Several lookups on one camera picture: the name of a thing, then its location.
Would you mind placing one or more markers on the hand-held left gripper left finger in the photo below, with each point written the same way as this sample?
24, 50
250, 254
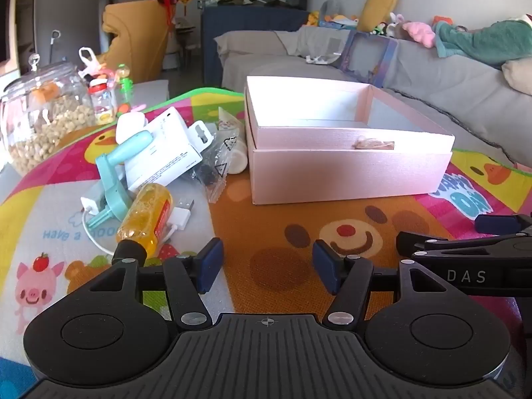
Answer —
210, 264

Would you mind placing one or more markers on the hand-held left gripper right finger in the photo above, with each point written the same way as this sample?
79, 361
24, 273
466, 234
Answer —
326, 268

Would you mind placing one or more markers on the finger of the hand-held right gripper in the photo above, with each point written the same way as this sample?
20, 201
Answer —
496, 223
457, 243

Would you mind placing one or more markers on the orange liquid bottle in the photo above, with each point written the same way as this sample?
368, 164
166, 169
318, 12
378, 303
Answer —
145, 216

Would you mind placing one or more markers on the pink cardboard box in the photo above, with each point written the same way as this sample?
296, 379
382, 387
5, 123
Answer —
332, 174

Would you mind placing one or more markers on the clear plastic bag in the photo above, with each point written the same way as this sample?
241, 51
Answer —
220, 153

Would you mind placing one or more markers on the teal hand crank tool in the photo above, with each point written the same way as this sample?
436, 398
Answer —
112, 174

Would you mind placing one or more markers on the colourful cartoon play mat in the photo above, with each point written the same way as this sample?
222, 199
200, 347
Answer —
257, 224

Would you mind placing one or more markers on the small white bottle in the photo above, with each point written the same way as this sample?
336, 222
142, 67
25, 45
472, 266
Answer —
237, 160

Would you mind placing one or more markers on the white package box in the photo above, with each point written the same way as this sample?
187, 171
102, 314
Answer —
162, 149

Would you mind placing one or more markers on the white charger plug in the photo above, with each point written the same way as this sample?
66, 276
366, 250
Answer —
92, 204

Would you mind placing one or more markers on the beige pillow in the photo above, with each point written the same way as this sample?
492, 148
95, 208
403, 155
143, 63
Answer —
519, 75

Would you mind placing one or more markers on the grey sofa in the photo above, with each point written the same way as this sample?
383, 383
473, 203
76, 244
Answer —
436, 79

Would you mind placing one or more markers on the white rounded plastic case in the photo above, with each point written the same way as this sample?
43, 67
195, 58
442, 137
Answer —
129, 126

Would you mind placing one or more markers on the pink and orange toy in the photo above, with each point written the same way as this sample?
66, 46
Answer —
135, 108

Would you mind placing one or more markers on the small red-lidded plastic bottle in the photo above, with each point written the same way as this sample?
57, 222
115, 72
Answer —
102, 104

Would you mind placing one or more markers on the green toy bottle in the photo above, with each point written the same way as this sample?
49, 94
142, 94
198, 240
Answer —
124, 85

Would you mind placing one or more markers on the pink plush toy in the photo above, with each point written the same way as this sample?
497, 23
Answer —
419, 33

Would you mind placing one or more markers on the white plastic object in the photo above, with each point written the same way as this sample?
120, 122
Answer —
322, 59

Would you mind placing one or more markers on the group of small plush toys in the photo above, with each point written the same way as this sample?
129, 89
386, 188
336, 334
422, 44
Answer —
388, 27

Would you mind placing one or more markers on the dark side table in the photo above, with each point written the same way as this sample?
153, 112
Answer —
183, 31

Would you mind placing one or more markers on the yellow pillow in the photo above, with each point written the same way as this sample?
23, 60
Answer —
378, 6

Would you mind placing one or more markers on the dark blue cabinet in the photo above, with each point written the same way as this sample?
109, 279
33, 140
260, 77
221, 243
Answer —
249, 18

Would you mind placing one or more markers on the grey plush toy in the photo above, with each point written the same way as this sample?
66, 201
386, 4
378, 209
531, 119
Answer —
331, 8

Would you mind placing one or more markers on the white looped rod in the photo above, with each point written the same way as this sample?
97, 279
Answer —
53, 43

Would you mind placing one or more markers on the purple cardboard frame box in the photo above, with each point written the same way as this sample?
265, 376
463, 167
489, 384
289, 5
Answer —
388, 60

